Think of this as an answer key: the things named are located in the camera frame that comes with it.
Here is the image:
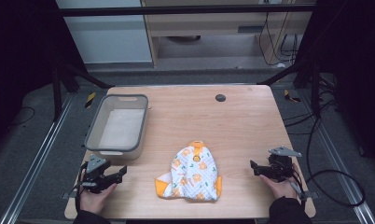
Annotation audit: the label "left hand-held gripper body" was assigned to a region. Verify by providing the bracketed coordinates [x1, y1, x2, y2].
[80, 154, 118, 194]

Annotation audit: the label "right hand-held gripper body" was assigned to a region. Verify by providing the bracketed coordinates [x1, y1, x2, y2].
[259, 146, 303, 183]

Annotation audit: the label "grey plastic storage bin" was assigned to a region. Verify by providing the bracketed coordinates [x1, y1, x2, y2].
[84, 93, 149, 161]

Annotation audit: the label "white orange floral oven mitt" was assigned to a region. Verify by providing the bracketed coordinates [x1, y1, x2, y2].
[155, 140, 223, 202]

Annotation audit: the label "person's right hand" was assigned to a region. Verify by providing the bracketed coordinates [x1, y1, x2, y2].
[258, 162, 301, 200]

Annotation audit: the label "person's left hand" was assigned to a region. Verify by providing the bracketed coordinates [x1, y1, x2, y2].
[79, 182, 118, 216]

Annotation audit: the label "yellow black hazard tape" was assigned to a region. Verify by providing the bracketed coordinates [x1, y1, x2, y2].
[84, 91, 97, 110]
[283, 89, 301, 104]

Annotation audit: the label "black metal stand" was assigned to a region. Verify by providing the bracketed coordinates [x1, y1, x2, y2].
[51, 61, 115, 123]
[257, 59, 322, 119]

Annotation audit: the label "wooden shelf unit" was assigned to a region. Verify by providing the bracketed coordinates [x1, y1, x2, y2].
[140, 0, 317, 67]

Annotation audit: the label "white cabinet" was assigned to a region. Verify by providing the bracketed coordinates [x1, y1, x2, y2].
[55, 0, 154, 65]

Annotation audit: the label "black crossbar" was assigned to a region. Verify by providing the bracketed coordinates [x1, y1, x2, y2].
[56, 3, 317, 18]

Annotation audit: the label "left hand-held gripper cable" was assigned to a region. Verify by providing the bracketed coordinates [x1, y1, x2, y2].
[74, 162, 88, 214]

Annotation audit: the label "black cable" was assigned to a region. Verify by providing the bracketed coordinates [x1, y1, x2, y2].
[283, 99, 367, 208]

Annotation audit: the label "aluminium rail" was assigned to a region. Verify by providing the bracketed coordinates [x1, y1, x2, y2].
[300, 90, 375, 224]
[0, 92, 76, 224]

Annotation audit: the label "black hanging cables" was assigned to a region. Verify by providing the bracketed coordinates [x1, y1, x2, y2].
[257, 12, 299, 67]

